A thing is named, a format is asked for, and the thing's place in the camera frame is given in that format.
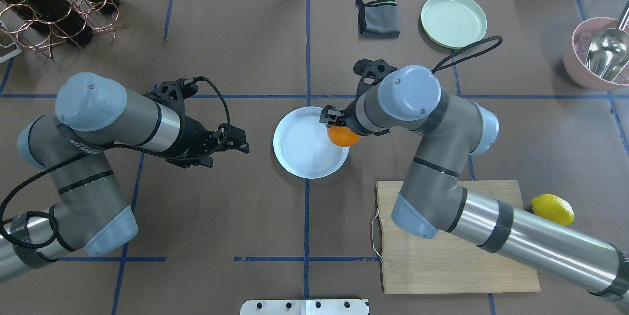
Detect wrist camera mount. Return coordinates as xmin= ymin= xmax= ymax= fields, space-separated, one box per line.
xmin=144 ymin=78 xmax=199 ymax=115
xmin=353 ymin=59 xmax=398 ymax=98

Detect copper wire bottle rack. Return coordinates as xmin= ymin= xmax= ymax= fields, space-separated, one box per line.
xmin=1 ymin=0 xmax=128 ymax=57

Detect clear ice cubes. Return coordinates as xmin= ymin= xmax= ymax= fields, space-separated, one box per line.
xmin=573 ymin=31 xmax=594 ymax=64

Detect wooden cutting board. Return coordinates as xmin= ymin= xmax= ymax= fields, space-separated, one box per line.
xmin=375 ymin=181 xmax=541 ymax=295

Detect light blue plate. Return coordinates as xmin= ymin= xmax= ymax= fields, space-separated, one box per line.
xmin=273 ymin=106 xmax=350 ymax=180

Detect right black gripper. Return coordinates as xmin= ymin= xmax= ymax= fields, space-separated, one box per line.
xmin=319 ymin=101 xmax=389 ymax=136

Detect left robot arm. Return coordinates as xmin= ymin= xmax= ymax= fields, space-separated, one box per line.
xmin=1 ymin=72 xmax=250 ymax=282

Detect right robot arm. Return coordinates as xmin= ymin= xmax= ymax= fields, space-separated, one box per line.
xmin=320 ymin=60 xmax=628 ymax=312

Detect light green plate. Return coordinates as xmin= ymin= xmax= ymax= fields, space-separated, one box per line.
xmin=420 ymin=0 xmax=489 ymax=49

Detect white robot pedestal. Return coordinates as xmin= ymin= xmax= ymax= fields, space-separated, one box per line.
xmin=240 ymin=299 xmax=370 ymax=315

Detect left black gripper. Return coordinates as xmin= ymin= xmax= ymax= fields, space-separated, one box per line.
xmin=170 ymin=116 xmax=250 ymax=168

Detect grey folded cloth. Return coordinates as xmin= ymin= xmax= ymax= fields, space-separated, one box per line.
xmin=355 ymin=0 xmax=400 ymax=39

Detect metal scoop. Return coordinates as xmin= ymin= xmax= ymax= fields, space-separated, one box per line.
xmin=585 ymin=4 xmax=629 ymax=82

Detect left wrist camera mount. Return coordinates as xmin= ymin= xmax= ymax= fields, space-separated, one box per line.
xmin=144 ymin=78 xmax=199 ymax=115

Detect yellow lemon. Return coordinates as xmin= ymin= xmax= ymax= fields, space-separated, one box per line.
xmin=531 ymin=194 xmax=576 ymax=226

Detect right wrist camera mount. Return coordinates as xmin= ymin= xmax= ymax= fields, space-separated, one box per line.
xmin=353 ymin=59 xmax=398 ymax=98

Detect pink bowl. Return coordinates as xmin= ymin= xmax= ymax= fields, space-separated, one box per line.
xmin=563 ymin=17 xmax=629 ymax=91

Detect orange fruit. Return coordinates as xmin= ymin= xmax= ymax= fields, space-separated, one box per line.
xmin=327 ymin=125 xmax=360 ymax=147

